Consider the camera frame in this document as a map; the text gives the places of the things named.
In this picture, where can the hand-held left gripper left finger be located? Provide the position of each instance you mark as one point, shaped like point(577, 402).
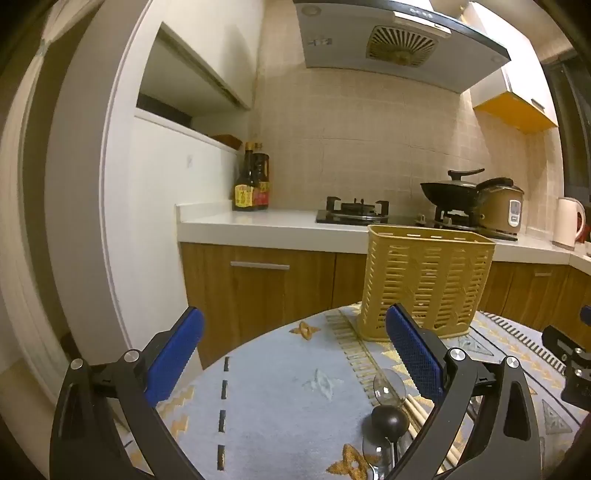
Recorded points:
point(178, 355)

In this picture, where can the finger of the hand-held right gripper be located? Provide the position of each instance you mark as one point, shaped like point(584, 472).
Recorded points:
point(586, 315)
point(565, 341)

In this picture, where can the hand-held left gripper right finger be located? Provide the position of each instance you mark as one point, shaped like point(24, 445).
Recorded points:
point(415, 355)

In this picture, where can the wooden chopstick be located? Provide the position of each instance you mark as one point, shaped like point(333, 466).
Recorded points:
point(422, 405)
point(414, 410)

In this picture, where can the black round ladle head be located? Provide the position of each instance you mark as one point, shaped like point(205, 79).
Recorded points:
point(388, 422)

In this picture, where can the yellow plastic utensil basket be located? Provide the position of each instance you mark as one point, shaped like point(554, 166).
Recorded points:
point(425, 281)

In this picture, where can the red container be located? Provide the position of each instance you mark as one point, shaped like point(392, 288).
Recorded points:
point(585, 233)

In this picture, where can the white electric kettle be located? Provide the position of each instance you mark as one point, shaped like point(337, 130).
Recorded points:
point(567, 221)

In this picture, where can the blue patterned tablecloth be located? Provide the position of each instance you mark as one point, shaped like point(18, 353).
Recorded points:
point(286, 392)

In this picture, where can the golden rice cooker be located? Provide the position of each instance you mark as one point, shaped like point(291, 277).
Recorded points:
point(501, 207)

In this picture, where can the black gas stove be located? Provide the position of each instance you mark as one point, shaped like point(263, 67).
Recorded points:
point(355, 214)

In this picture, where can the white kitchen counter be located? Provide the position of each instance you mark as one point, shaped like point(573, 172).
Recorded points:
point(258, 224)

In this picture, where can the black wok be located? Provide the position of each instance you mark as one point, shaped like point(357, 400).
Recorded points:
point(450, 191)

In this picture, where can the tall dark sauce bottle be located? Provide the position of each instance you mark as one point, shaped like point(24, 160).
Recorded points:
point(244, 184)

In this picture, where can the dark window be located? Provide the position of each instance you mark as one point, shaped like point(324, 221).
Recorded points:
point(575, 129)

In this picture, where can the wide dark sauce bottle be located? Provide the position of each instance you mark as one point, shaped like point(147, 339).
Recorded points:
point(262, 180)

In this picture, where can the grey range hood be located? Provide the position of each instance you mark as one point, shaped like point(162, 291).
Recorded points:
point(397, 41)

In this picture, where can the white and yellow wall cabinet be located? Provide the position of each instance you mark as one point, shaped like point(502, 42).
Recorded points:
point(517, 92)

